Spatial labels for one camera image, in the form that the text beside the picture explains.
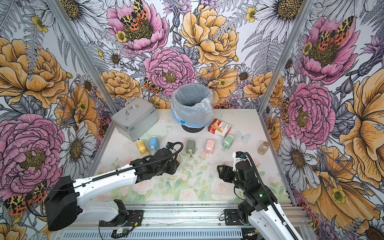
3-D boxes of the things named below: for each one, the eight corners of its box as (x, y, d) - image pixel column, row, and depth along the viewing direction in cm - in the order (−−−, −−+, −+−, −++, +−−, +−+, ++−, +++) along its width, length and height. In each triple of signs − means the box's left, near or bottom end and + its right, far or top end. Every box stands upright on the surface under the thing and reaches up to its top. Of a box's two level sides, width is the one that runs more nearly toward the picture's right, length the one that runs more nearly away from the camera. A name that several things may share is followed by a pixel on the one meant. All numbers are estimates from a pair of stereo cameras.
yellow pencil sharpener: (141, 157, 96) (138, 151, 91) (138, 147, 101) (135, 141, 96) (149, 154, 98) (146, 148, 92) (146, 144, 102) (143, 138, 97)
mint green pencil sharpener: (222, 150, 101) (224, 143, 95) (221, 140, 106) (222, 134, 100) (232, 150, 101) (235, 143, 95) (231, 140, 106) (233, 134, 100)
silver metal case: (117, 131, 110) (108, 117, 98) (144, 111, 123) (139, 96, 111) (134, 143, 103) (126, 129, 91) (160, 121, 117) (156, 106, 105)
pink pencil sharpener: (203, 156, 98) (203, 150, 92) (206, 145, 104) (207, 138, 98) (211, 158, 97) (212, 152, 91) (214, 147, 103) (215, 140, 97)
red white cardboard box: (207, 131, 112) (207, 127, 109) (215, 122, 118) (215, 117, 114) (223, 140, 107) (224, 136, 103) (230, 130, 113) (232, 126, 109)
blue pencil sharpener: (150, 152, 100) (147, 146, 94) (152, 143, 105) (150, 136, 99) (157, 152, 100) (155, 146, 94) (159, 143, 105) (157, 136, 99)
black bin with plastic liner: (174, 137, 108) (168, 108, 87) (176, 113, 125) (172, 83, 103) (210, 137, 109) (214, 108, 87) (208, 113, 125) (211, 83, 103)
